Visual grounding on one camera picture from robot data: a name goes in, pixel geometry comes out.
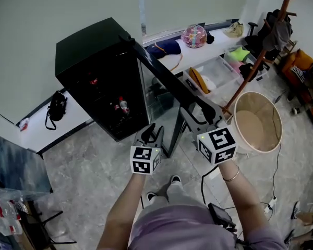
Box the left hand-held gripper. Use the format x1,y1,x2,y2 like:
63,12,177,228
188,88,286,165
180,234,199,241
130,122,165,176

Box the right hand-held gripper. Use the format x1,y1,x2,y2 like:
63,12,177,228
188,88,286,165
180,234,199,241
180,96,238,166

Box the glass fridge door black frame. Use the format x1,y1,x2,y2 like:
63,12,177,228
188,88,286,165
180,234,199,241
130,36,199,158

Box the person's right forearm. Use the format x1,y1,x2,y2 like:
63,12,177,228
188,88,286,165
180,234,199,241
217,159,280,250

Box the person's left forearm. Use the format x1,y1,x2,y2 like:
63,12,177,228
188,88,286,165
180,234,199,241
97,172,147,250

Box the black fridge cabinet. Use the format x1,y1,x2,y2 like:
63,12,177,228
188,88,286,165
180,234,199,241
55,17,150,142

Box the white cloth item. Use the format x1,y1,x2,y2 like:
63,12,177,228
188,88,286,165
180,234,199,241
200,75,218,93

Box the yellow cloth item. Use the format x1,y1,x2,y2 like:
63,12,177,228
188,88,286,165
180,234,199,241
188,67,210,95

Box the red label drink bottle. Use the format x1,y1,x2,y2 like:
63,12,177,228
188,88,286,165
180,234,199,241
114,96,131,117

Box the large clear storage box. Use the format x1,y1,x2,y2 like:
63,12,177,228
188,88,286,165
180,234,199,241
183,55,245,99

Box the round beige tub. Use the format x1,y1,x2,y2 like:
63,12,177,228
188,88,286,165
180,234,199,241
230,91,284,154

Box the pink cloth item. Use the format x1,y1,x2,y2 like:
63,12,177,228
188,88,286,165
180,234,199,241
230,60,243,73

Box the person's grey trousers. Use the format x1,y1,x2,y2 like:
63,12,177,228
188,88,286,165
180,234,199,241
140,182,209,210

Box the black cloth item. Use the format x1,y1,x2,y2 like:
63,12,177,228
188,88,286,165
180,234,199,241
238,62,264,82

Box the wooden coat rack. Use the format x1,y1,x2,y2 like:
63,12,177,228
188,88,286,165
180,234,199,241
222,0,298,115

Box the neon green cloth item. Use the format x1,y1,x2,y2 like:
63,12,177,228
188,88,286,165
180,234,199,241
228,46,251,63

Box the navy blue bag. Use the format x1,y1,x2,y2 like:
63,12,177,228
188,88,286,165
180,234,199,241
146,39,184,72

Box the small clear storage box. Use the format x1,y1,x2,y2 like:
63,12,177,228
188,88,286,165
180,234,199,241
222,45,270,82

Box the pink colourful round bag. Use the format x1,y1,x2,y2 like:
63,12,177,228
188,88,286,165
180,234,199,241
180,24,208,49

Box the beige cloth bag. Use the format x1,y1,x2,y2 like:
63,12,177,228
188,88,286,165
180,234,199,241
223,21,245,39

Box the black office chair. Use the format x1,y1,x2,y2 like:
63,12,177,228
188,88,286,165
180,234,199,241
244,8,284,61

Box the person's purple shirt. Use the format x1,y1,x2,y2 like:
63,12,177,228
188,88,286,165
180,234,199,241
127,204,286,250

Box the black waist device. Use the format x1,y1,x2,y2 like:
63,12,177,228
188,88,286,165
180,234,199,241
207,202,237,232

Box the black white striped cushion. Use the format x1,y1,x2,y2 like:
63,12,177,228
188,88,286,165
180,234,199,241
290,66,306,83

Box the grey hanging garment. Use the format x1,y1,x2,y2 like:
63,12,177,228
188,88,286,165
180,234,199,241
262,19,293,52

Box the orange sofa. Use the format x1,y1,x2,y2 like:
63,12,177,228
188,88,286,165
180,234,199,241
281,48,313,141

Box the white power strip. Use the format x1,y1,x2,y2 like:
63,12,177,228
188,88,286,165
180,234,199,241
263,196,279,214

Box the dark glass side table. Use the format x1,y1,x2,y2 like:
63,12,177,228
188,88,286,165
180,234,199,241
0,134,54,194

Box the pack of water bottles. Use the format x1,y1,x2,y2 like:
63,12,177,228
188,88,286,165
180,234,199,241
0,190,26,237

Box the gold bracelet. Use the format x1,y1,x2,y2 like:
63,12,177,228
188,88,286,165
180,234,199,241
222,165,241,183

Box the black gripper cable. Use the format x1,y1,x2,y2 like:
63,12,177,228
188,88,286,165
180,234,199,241
200,164,220,205

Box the black floor cable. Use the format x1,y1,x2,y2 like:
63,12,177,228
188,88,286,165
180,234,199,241
274,90,287,104

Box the black strap bag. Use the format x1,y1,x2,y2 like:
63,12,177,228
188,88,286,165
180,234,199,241
44,90,68,131

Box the black metal stool frame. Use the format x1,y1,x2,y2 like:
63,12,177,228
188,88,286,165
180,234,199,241
17,191,78,246

